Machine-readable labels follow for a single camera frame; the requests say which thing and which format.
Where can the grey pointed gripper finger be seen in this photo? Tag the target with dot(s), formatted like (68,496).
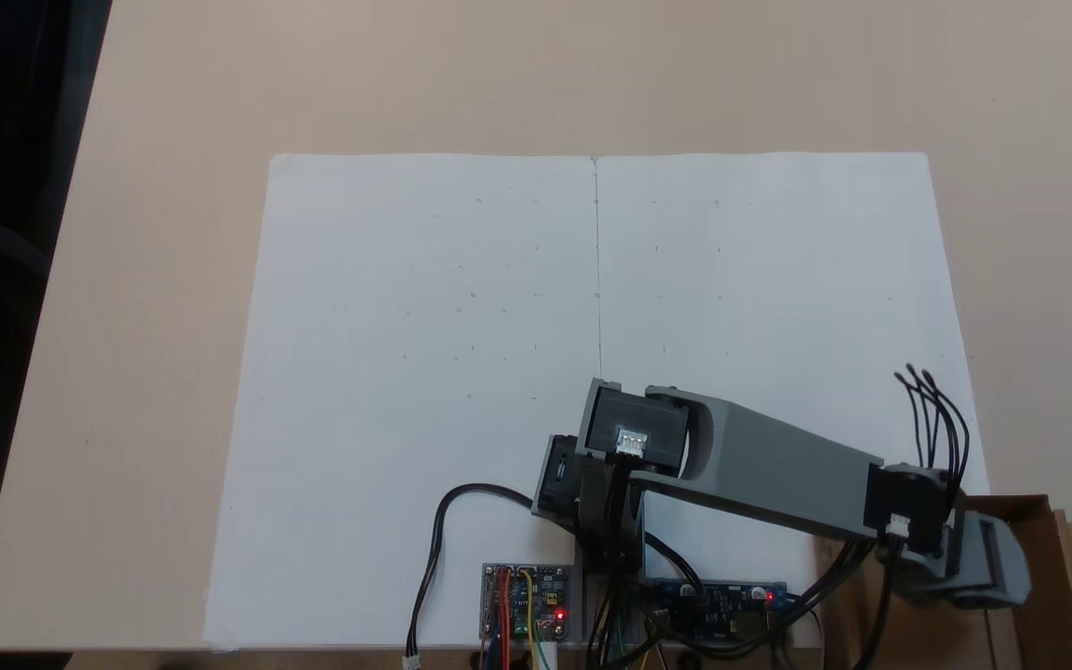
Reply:
(1015,568)

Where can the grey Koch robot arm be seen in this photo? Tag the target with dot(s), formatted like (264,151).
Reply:
(778,465)

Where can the brown cardboard box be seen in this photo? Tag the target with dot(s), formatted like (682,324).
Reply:
(1071,577)

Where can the blue circuit board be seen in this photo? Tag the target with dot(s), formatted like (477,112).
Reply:
(713,600)

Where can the white paper sheet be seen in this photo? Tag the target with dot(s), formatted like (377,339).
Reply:
(387,372)

